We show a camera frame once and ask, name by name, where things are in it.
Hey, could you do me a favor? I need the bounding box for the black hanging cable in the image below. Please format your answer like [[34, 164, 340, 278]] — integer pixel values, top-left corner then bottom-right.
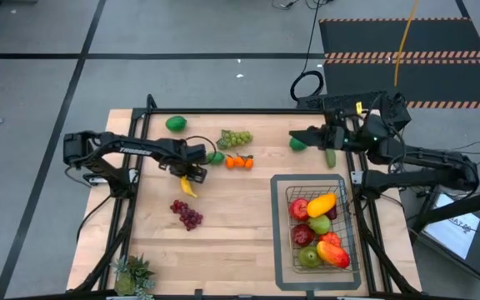
[[289, 0, 327, 103]]

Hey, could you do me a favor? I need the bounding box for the black hazard-striped floor mat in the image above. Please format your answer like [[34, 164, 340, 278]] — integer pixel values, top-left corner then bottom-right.
[[318, 17, 480, 59], [322, 57, 480, 111]]

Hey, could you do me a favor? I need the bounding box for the black diagonal support beam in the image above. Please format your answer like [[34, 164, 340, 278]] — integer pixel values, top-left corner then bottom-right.
[[412, 186, 480, 233]]

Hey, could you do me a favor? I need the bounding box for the small green lime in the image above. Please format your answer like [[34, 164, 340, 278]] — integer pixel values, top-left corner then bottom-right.
[[206, 151, 227, 167]]

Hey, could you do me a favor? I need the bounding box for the dull green pear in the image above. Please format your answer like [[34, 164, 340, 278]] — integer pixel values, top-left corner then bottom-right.
[[297, 245, 323, 270]]

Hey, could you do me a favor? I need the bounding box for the green grape bunch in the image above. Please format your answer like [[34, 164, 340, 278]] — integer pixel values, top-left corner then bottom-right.
[[216, 129, 254, 152]]

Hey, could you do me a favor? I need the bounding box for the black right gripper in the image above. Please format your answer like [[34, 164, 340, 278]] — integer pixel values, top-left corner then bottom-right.
[[288, 107, 369, 153]]

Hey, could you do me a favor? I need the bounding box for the white printed sheet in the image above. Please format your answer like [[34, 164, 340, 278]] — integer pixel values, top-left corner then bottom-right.
[[423, 193, 480, 260]]

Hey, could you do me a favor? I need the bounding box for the large green lime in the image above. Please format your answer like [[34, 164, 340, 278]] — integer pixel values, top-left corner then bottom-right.
[[165, 115, 188, 133], [288, 137, 308, 153]]

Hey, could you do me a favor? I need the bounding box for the bright green pear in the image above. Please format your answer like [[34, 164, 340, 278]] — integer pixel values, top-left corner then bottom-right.
[[307, 214, 333, 236]]

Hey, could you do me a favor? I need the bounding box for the green cucumber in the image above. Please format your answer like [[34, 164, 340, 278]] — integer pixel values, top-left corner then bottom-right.
[[324, 147, 338, 169]]

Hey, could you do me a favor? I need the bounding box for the red grape bunch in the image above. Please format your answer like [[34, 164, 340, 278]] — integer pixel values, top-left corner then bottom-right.
[[169, 199, 204, 232]]

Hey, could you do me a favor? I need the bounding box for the yellow hanging cable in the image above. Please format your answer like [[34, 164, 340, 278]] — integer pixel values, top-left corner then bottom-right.
[[392, 0, 419, 88]]

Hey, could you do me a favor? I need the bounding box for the wire basket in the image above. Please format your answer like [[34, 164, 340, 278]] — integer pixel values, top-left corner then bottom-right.
[[285, 184, 361, 275]]

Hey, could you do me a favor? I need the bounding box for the red orange mango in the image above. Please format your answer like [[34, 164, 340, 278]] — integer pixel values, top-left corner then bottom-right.
[[316, 240, 352, 269]]

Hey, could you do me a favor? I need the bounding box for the yellow mango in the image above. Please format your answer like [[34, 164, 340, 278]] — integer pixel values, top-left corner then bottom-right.
[[306, 192, 338, 219]]

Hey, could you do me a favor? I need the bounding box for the bright red apple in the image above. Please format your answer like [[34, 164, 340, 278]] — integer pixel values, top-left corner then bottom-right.
[[289, 197, 310, 222]]

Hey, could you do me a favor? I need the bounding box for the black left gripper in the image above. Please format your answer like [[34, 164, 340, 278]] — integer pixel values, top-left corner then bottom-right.
[[158, 141, 213, 185]]

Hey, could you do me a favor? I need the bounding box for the orange tangerine cluster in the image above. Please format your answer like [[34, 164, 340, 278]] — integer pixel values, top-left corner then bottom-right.
[[224, 153, 255, 171]]

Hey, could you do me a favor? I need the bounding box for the grey bordered placemat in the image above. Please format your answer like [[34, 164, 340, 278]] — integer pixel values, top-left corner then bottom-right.
[[269, 173, 363, 292]]

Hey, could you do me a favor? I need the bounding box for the green succulent plant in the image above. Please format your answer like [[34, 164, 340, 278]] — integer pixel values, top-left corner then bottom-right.
[[112, 254, 157, 300]]

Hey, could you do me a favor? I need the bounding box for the black perforated computer case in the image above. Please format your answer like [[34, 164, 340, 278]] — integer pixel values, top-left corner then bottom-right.
[[296, 90, 413, 134]]

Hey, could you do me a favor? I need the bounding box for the yellow banana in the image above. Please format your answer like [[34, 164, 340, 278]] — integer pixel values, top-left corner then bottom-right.
[[180, 174, 200, 199]]

